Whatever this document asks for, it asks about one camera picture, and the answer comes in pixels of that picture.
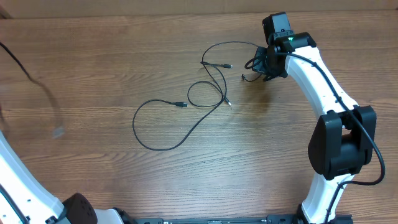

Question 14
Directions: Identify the thin black USB cable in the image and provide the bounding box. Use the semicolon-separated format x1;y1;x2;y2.
132;62;234;152

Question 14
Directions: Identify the thick black USB cable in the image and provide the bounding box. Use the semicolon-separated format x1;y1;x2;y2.
0;42;66;139

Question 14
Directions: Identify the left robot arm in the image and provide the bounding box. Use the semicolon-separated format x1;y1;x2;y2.
1;134;125;224

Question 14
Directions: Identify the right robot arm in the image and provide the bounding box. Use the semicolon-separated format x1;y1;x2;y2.
245;12;381;223

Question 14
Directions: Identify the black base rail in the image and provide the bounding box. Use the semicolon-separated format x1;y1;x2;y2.
133;213;354;224

